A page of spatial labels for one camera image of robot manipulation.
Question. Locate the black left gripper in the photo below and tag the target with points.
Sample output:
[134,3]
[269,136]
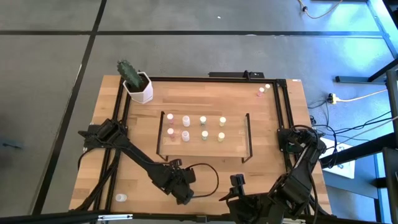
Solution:
[183,183]

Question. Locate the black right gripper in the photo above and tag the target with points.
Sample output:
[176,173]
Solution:
[248,208]

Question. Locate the white medicine bottle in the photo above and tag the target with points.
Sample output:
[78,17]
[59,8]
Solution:
[185,136]
[186,120]
[121,197]

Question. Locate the green medicine bottle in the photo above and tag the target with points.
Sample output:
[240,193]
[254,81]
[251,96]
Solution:
[202,119]
[204,134]

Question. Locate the yellow medicine bottle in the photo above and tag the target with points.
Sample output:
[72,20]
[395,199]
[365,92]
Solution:
[222,119]
[221,136]
[267,86]

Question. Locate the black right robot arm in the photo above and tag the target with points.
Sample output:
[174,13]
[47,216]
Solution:
[298,183]

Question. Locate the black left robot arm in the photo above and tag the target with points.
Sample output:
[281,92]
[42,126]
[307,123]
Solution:
[136,155]

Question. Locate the white faceted plant pot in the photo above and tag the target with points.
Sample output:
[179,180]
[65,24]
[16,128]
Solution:
[143,95]

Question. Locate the green cactus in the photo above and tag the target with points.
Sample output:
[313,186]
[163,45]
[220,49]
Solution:
[129,73]

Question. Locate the black rectangular bar device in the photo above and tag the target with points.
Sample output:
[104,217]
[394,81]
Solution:
[230,75]

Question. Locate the white sheet with blue print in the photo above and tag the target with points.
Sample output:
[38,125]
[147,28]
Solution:
[348,172]

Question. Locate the black metal stand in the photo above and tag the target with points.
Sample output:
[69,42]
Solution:
[357,148]

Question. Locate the yellow power plug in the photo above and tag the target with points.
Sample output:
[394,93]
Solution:
[333,99]

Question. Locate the black overhead gantry bar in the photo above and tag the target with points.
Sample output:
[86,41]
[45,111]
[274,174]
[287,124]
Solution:
[46,219]

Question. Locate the grey metal foot bar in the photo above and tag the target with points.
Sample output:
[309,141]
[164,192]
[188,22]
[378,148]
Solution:
[351,79]

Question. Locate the small dark floor object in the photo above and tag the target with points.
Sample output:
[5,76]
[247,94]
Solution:
[12,145]

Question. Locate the wooden shelf with black frame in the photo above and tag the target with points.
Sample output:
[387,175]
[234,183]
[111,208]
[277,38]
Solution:
[211,147]

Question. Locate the black aluminium table frame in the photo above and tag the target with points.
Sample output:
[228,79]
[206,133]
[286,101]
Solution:
[186,79]

